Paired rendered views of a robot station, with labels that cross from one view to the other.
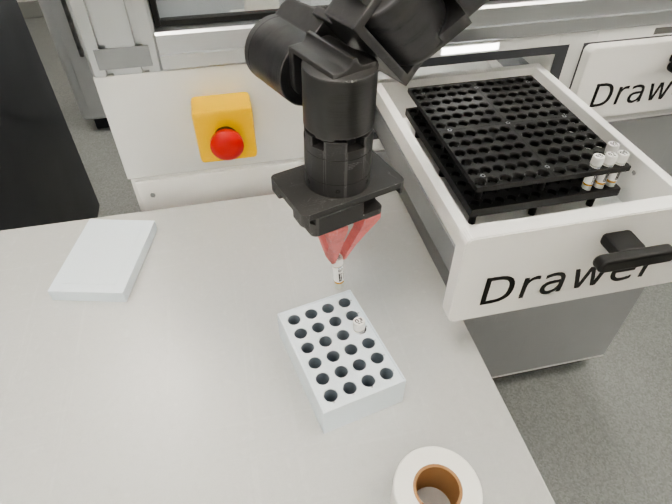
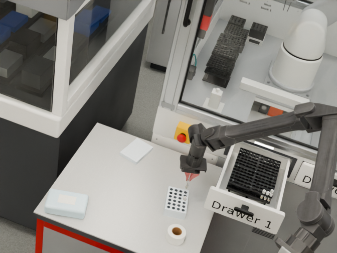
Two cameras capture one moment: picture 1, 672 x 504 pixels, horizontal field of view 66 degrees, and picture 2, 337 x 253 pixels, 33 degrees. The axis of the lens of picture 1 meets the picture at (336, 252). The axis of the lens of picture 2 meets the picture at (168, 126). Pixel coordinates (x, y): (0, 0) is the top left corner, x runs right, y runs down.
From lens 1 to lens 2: 1.70 m
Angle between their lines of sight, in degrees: 17
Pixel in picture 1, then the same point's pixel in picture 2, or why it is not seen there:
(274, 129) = not seen: hidden behind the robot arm
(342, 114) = (195, 151)
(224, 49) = (193, 114)
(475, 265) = (211, 195)
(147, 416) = (129, 191)
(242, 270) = (167, 172)
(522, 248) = (222, 197)
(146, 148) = (161, 126)
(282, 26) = (196, 128)
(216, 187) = (175, 145)
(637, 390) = not seen: outside the picture
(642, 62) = not seen: hidden behind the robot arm
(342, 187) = (191, 164)
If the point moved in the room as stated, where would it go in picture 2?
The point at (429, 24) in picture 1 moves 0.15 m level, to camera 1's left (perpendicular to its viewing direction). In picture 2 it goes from (217, 144) to (182, 126)
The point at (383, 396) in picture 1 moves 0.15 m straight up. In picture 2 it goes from (179, 214) to (187, 187)
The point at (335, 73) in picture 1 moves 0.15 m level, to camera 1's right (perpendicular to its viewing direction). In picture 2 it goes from (196, 144) to (232, 164)
